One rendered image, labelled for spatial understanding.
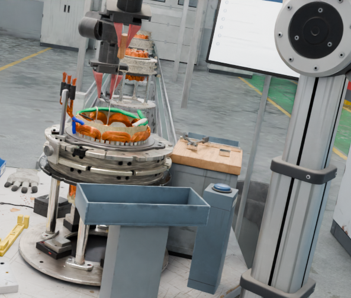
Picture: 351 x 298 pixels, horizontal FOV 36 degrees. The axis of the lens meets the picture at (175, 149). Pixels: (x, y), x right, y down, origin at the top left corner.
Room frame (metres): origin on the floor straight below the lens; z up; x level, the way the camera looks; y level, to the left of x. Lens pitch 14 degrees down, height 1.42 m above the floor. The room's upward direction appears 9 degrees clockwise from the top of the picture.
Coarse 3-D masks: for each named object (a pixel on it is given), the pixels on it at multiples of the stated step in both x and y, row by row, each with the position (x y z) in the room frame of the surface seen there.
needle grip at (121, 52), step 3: (123, 33) 1.32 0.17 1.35; (123, 36) 1.31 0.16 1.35; (126, 36) 1.31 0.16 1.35; (123, 39) 1.31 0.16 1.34; (126, 39) 1.31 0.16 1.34; (123, 42) 1.31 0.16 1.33; (126, 42) 1.32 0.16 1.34; (120, 45) 1.32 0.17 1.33; (123, 45) 1.31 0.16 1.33; (126, 45) 1.32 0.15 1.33; (120, 48) 1.32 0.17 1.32; (123, 48) 1.32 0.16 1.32; (120, 51) 1.32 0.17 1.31; (123, 51) 1.32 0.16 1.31; (120, 54) 1.32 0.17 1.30; (123, 54) 1.32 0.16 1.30; (120, 57) 1.33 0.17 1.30; (123, 57) 1.33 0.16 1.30
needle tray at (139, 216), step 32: (96, 192) 1.05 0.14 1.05; (128, 192) 1.08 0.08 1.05; (160, 192) 1.10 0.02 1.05; (192, 192) 1.11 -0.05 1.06; (96, 224) 0.95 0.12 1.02; (128, 224) 0.97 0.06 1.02; (160, 224) 0.99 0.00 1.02; (192, 224) 1.02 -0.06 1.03; (128, 256) 0.99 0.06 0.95; (160, 256) 1.01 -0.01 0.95; (128, 288) 0.99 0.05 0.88
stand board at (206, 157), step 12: (180, 144) 1.51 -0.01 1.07; (180, 156) 1.39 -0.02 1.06; (192, 156) 1.40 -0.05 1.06; (204, 156) 1.42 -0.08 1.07; (216, 156) 1.44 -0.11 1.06; (240, 156) 1.49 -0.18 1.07; (204, 168) 1.38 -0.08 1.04; (216, 168) 1.38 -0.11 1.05; (228, 168) 1.38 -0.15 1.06; (240, 168) 1.37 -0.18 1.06
